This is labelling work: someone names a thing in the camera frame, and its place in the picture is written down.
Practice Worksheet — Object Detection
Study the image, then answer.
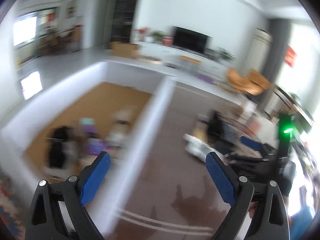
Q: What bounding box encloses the black odor removing bar box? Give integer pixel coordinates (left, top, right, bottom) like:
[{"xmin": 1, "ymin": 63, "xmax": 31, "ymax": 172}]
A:
[{"xmin": 207, "ymin": 111, "xmax": 240, "ymax": 155}]

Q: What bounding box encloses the white tube with hair tie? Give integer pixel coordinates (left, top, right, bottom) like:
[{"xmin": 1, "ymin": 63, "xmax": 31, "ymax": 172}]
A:
[{"xmin": 183, "ymin": 134, "xmax": 214, "ymax": 163}]

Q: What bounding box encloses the clear plastic cartoon box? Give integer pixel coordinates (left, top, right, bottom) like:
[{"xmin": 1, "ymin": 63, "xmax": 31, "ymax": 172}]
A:
[{"xmin": 79, "ymin": 118, "xmax": 110, "ymax": 156}]

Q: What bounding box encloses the rhinestone hair claw clip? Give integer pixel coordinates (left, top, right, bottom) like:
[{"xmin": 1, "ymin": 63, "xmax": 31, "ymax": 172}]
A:
[{"xmin": 47, "ymin": 126, "xmax": 73, "ymax": 169}]

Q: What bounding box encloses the bag of cotton swabs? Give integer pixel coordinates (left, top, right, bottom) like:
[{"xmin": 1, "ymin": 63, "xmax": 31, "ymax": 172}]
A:
[{"xmin": 105, "ymin": 105, "xmax": 137, "ymax": 148}]

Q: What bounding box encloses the wooden dining chair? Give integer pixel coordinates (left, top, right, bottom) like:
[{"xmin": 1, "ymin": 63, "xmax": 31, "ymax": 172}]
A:
[{"xmin": 263, "ymin": 85, "xmax": 314, "ymax": 133}]

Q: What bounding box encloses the orange lounge chair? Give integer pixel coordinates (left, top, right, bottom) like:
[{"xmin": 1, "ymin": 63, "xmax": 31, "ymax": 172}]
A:
[{"xmin": 226, "ymin": 68, "xmax": 271, "ymax": 96}]

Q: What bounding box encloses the white storage box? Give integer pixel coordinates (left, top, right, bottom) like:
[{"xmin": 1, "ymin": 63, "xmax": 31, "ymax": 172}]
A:
[{"xmin": 1, "ymin": 60, "xmax": 176, "ymax": 236}]

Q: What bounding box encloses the potted green plant right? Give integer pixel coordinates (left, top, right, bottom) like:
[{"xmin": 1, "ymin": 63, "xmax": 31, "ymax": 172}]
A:
[{"xmin": 217, "ymin": 48, "xmax": 235, "ymax": 62}]

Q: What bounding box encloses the potted green plant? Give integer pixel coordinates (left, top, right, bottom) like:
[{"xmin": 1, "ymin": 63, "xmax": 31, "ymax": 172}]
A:
[
  {"xmin": 217, "ymin": 48, "xmax": 235, "ymax": 62},
  {"xmin": 151, "ymin": 31, "xmax": 165, "ymax": 44}
]

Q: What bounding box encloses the wooden bench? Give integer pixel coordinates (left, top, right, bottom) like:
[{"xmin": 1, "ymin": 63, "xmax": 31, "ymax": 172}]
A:
[{"xmin": 179, "ymin": 56, "xmax": 202, "ymax": 75}]

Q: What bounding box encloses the white tv cabinet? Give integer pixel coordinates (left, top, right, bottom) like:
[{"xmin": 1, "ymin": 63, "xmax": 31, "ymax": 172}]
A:
[{"xmin": 136, "ymin": 42, "xmax": 228, "ymax": 80}]

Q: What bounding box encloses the grey curtain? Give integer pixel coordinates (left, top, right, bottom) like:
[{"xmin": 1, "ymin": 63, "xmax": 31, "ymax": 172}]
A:
[{"xmin": 258, "ymin": 19, "xmax": 291, "ymax": 111}]

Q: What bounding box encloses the black television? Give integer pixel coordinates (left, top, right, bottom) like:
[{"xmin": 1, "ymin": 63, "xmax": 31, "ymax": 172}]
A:
[{"xmin": 172, "ymin": 26, "xmax": 209, "ymax": 54}]

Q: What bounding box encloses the potted green plant left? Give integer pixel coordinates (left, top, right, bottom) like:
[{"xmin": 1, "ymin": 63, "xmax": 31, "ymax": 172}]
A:
[{"xmin": 151, "ymin": 31, "xmax": 165, "ymax": 44}]

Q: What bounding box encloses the cardboard box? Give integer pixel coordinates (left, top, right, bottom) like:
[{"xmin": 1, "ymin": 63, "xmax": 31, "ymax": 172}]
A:
[{"xmin": 110, "ymin": 42, "xmax": 140, "ymax": 59}]

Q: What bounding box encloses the red flower vase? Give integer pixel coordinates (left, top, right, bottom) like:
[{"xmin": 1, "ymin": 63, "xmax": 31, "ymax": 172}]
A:
[{"xmin": 137, "ymin": 27, "xmax": 153, "ymax": 43}]

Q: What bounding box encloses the dark display cabinet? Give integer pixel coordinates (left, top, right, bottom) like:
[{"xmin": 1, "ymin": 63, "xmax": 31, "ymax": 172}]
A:
[{"xmin": 110, "ymin": 0, "xmax": 137, "ymax": 43}]

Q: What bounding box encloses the red wall hanging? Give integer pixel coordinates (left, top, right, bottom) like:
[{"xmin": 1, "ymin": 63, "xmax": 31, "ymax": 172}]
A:
[{"xmin": 284, "ymin": 46, "xmax": 297, "ymax": 68}]

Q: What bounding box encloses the framed wall painting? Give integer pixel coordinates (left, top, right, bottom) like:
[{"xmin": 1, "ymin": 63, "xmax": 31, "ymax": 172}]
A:
[{"xmin": 66, "ymin": 0, "xmax": 78, "ymax": 19}]

